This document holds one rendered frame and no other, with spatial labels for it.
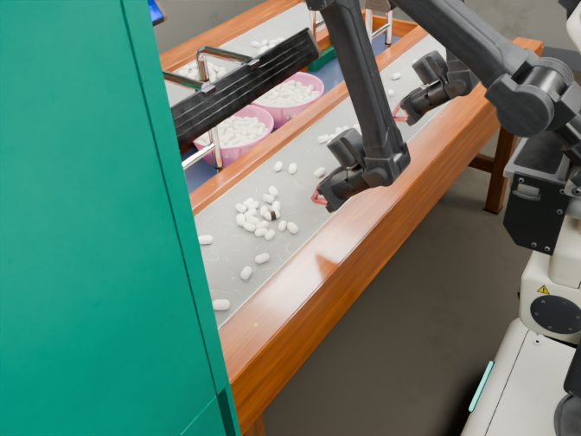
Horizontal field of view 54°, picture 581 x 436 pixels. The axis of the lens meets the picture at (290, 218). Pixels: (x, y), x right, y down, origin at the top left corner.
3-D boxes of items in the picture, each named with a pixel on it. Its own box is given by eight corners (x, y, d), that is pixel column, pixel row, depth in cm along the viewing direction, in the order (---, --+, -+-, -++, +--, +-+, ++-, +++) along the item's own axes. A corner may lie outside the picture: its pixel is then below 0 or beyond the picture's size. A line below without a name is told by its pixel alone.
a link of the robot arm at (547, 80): (584, 123, 78) (596, 103, 81) (533, 70, 78) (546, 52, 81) (534, 154, 86) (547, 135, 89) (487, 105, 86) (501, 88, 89)
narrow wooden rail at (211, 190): (435, 48, 239) (437, 22, 232) (86, 334, 129) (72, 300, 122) (423, 45, 241) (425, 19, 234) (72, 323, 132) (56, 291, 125)
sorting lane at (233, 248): (509, 47, 220) (510, 41, 219) (175, 380, 111) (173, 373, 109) (437, 33, 235) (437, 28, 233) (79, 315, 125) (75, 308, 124)
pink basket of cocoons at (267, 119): (285, 132, 189) (283, 107, 183) (261, 179, 169) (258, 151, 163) (210, 126, 195) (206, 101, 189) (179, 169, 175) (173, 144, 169)
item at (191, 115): (322, 57, 146) (321, 28, 141) (139, 177, 108) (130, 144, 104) (296, 51, 150) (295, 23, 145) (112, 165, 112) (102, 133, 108)
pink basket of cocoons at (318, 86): (339, 106, 201) (339, 81, 195) (295, 141, 184) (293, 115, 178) (278, 89, 214) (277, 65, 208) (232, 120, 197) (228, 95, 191)
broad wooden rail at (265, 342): (533, 86, 223) (543, 41, 211) (231, 450, 114) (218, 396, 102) (502, 80, 229) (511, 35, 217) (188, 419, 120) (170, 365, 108)
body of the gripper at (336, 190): (313, 189, 121) (335, 177, 116) (339, 166, 128) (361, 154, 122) (330, 214, 122) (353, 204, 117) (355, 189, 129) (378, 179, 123)
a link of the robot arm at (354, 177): (379, 189, 114) (391, 173, 117) (358, 161, 112) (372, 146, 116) (355, 198, 119) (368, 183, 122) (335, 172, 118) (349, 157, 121)
